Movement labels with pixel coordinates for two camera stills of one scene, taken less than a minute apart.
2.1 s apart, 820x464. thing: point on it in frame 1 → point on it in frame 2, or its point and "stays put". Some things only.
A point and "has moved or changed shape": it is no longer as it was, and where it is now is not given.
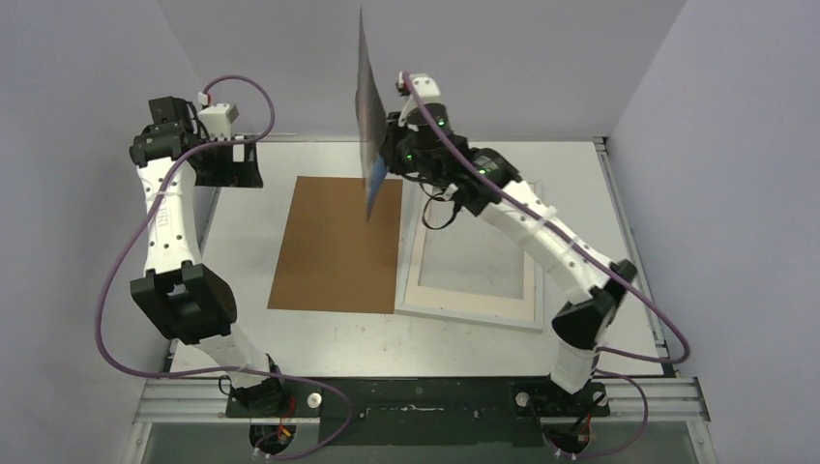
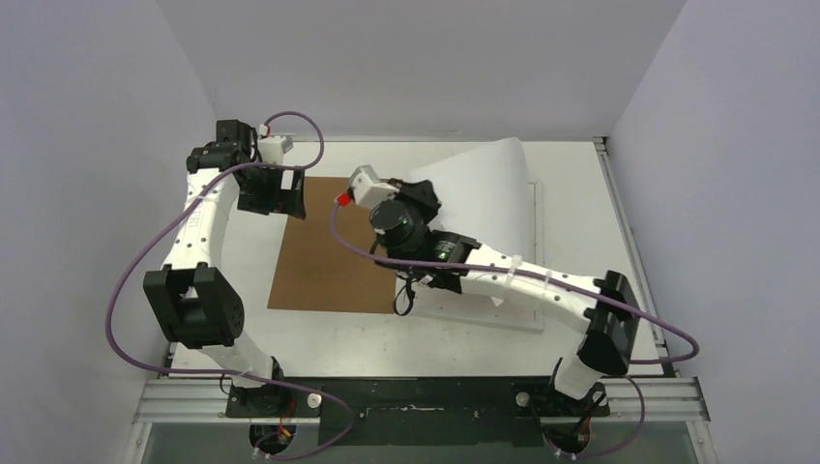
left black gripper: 236,174 → 281,201
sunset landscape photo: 371,120 has moved or changed shape
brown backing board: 334,256 stays put
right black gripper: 391,143 → 418,199
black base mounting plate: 421,411 stays put
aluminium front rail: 170,400 stays put
